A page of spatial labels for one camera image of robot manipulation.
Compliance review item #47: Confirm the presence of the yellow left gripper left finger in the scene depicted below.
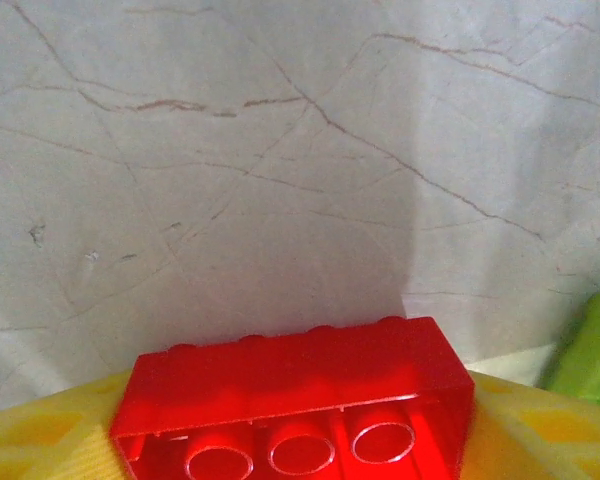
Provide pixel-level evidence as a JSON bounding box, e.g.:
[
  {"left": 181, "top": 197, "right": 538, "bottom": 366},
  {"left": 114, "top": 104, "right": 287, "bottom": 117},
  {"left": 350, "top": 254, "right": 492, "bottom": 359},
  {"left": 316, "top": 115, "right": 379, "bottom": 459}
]
[{"left": 0, "top": 368, "right": 132, "bottom": 480}]

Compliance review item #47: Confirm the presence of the red lego brick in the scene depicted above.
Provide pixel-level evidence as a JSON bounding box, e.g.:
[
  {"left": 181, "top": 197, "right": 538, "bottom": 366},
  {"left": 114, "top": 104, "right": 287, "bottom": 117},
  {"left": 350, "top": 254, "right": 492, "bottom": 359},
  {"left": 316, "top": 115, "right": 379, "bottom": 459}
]
[{"left": 108, "top": 315, "right": 477, "bottom": 480}]

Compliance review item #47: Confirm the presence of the green lego brick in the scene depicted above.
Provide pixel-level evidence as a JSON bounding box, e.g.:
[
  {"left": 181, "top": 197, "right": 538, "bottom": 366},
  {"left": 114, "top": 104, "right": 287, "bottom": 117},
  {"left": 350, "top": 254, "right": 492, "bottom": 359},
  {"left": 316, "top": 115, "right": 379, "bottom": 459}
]
[{"left": 542, "top": 288, "right": 600, "bottom": 412}]

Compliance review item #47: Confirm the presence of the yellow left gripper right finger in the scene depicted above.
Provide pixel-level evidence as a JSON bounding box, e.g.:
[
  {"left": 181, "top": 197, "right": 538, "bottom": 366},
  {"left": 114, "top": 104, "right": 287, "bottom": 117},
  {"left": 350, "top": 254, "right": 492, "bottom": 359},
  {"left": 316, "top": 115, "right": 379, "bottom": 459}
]
[{"left": 453, "top": 371, "right": 600, "bottom": 480}]

